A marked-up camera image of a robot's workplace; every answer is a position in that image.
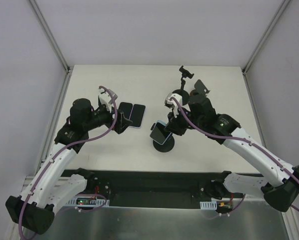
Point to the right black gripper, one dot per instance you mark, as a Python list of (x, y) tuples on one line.
[(176, 124)]

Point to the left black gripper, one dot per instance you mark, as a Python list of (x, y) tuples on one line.
[(117, 121)]

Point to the black smartphone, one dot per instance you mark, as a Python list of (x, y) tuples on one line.
[(126, 108)]

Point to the lavender case smartphone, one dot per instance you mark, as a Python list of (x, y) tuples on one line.
[(137, 115)]

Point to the light blue case smartphone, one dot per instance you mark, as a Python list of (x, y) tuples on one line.
[(159, 134)]

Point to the black round-base phone stand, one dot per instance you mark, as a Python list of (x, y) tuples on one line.
[(181, 91)]

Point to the brown-base black phone stand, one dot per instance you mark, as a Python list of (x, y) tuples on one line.
[(199, 89)]

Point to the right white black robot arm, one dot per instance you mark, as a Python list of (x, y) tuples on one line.
[(278, 184)]

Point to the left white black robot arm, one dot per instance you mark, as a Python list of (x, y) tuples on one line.
[(35, 208)]

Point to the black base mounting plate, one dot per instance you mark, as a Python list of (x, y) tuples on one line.
[(141, 189)]

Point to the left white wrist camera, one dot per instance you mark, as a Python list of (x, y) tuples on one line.
[(104, 98)]

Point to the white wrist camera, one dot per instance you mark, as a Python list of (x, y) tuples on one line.
[(173, 102), (104, 98)]

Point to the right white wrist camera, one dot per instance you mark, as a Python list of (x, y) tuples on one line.
[(173, 102)]

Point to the left aluminium frame post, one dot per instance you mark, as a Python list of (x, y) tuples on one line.
[(49, 35)]

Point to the aluminium frame post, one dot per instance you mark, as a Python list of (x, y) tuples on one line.
[(49, 35), (266, 35)]

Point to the right white cable duct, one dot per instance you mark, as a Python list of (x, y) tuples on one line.
[(208, 205)]

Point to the white cable duct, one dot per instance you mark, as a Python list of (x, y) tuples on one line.
[(87, 202), (208, 205)]

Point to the left white cable duct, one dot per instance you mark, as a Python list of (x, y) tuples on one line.
[(87, 202)]

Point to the front aluminium frame rail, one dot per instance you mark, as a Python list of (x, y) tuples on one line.
[(63, 180)]

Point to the right aluminium frame post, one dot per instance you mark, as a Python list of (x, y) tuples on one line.
[(266, 35)]

